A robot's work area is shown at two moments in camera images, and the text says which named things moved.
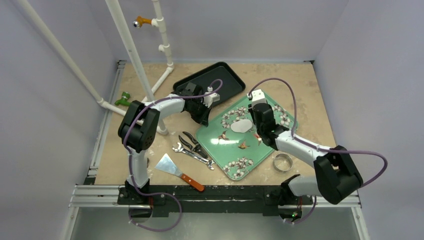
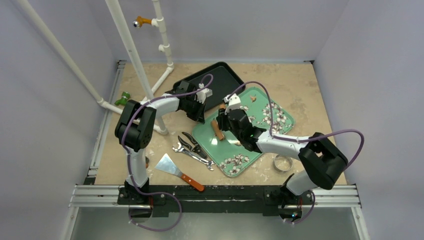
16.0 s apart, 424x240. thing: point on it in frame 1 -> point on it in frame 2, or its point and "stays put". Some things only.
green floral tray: [232, 141] stays put
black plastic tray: [232, 83] stays put
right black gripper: [262, 117] -> [228, 120]
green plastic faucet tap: [124, 101] stays put
